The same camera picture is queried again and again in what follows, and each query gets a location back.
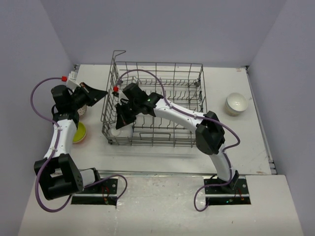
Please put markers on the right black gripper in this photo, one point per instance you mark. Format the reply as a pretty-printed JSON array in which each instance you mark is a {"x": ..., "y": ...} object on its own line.
[{"x": 123, "y": 120}]

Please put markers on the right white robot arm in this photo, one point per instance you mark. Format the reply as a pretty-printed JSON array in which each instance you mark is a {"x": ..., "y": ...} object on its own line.
[{"x": 209, "y": 131}]

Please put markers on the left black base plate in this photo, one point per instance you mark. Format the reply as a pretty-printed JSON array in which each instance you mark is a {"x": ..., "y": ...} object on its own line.
[{"x": 103, "y": 194}]

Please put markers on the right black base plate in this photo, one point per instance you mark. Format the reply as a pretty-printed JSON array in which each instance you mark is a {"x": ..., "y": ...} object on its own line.
[{"x": 218, "y": 196}]

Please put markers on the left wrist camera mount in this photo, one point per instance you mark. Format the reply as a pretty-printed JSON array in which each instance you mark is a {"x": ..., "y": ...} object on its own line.
[{"x": 71, "y": 80}]

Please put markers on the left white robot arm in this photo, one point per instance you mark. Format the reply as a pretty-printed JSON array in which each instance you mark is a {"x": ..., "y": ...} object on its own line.
[{"x": 57, "y": 173}]

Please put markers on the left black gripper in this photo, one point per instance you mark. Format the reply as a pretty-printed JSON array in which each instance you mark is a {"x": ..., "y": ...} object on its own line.
[{"x": 92, "y": 95}]

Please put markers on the brown patterned bowl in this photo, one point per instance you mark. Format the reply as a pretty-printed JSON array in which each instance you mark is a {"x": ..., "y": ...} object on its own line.
[{"x": 81, "y": 111}]

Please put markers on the yellow-green bowl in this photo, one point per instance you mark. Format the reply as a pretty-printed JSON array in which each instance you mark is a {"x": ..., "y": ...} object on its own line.
[{"x": 80, "y": 133}]

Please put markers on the grey wire dish rack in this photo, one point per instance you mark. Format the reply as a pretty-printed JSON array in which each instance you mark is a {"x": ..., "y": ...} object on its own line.
[{"x": 180, "y": 83}]

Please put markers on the white bowl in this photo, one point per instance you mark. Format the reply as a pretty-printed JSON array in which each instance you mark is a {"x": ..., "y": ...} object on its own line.
[
  {"x": 124, "y": 132},
  {"x": 237, "y": 102}
]

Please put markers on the white bowl front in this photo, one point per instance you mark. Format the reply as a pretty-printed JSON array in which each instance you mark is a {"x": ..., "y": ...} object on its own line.
[{"x": 124, "y": 132}]

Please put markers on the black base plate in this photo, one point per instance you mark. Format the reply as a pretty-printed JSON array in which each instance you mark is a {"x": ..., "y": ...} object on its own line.
[
  {"x": 218, "y": 196},
  {"x": 103, "y": 194}
]

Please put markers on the beige ceramic bowl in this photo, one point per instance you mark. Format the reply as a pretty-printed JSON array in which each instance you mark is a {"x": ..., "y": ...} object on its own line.
[{"x": 230, "y": 111}]

